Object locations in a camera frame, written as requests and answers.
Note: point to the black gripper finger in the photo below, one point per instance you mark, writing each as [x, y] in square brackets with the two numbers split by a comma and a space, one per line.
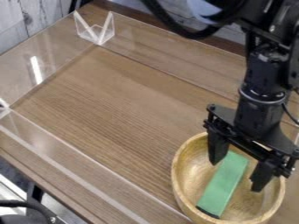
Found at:
[264, 172]
[218, 147]

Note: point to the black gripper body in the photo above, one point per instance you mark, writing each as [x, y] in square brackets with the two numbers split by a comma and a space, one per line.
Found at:
[252, 128]

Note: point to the green stick block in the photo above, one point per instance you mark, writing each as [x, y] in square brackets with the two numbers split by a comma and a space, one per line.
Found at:
[223, 184]

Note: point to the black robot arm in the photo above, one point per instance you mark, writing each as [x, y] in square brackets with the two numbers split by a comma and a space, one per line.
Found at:
[270, 22]

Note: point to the wooden bowl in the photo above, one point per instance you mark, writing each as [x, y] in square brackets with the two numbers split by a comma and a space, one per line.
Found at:
[192, 170]

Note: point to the clear acrylic barrier wall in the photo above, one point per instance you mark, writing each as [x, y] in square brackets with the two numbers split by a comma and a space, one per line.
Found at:
[96, 115]

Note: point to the clear acrylic corner bracket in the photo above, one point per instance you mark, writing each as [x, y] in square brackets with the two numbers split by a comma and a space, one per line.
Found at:
[97, 34]

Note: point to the black table leg frame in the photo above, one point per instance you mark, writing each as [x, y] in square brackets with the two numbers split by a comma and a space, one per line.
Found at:
[35, 197]

